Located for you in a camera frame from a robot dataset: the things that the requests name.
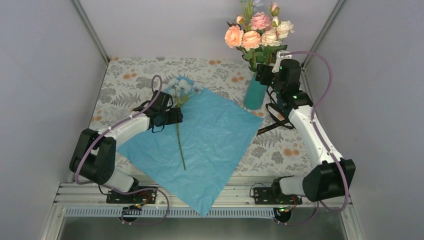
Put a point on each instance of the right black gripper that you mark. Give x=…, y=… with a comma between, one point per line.
x=262, y=71

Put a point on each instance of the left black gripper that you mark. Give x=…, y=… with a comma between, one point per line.
x=176, y=117

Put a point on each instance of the black ribbon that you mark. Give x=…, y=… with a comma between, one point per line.
x=276, y=115

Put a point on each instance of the cream white rose stem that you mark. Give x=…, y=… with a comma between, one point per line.
x=272, y=39

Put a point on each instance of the peach rose stem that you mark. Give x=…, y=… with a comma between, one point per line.
x=239, y=36

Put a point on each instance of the pink rose stem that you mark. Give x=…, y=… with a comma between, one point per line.
x=262, y=20

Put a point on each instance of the blue wrapping paper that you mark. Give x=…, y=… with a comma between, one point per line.
x=195, y=159

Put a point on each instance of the artificial flower bouquet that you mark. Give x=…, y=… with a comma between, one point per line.
x=182, y=91

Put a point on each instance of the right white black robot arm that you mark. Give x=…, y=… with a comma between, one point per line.
x=332, y=174

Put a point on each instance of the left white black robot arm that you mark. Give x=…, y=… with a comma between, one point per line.
x=94, y=156

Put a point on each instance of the teal cylindrical vase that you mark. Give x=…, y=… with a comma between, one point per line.
x=255, y=94

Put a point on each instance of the floral patterned table mat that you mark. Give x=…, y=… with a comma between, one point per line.
x=127, y=83

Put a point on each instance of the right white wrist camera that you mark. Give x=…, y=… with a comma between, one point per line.
x=279, y=56

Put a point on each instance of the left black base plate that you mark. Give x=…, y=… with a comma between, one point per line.
x=130, y=196

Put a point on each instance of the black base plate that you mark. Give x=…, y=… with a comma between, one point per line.
x=272, y=195
x=130, y=196

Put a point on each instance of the slotted grey cable duct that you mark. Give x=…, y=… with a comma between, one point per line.
x=174, y=212

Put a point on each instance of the right aluminium corner post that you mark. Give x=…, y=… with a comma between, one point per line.
x=327, y=25

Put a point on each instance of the aluminium corner post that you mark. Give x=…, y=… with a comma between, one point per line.
x=327, y=25
x=91, y=31

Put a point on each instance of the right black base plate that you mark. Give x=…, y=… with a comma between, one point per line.
x=272, y=195

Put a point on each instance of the left aluminium corner post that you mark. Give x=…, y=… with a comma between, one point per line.
x=91, y=31

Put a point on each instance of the aluminium rail frame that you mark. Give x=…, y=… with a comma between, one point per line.
x=308, y=221

